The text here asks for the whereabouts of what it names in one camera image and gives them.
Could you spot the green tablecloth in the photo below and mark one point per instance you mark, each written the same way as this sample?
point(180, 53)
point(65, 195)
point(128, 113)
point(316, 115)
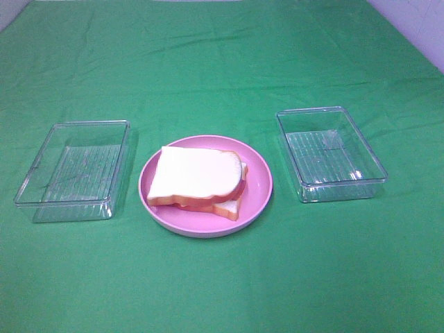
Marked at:
point(180, 69)

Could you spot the toy bread slice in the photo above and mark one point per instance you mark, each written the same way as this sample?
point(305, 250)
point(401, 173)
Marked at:
point(228, 209)
point(195, 176)

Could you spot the clear plastic container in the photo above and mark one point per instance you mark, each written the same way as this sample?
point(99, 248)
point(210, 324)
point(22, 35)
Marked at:
point(77, 172)
point(328, 156)

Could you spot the clear left plastic container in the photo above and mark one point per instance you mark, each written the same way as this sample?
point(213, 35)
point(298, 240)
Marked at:
point(77, 172)

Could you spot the pink round plate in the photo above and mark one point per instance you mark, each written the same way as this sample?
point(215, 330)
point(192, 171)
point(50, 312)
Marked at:
point(257, 192)

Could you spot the clear right plastic container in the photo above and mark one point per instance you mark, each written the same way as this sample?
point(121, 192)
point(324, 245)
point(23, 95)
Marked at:
point(328, 156)

